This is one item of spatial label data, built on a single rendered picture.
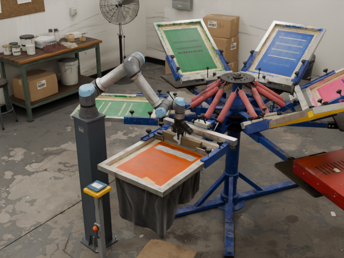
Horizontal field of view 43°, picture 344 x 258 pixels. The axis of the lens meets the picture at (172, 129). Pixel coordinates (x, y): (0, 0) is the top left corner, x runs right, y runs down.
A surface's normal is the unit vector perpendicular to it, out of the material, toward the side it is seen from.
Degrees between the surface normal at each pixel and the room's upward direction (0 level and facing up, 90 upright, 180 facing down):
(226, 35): 94
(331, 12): 90
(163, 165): 0
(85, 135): 90
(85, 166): 90
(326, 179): 0
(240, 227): 0
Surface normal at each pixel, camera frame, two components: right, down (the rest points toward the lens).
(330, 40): -0.60, 0.34
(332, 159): 0.00, -0.90
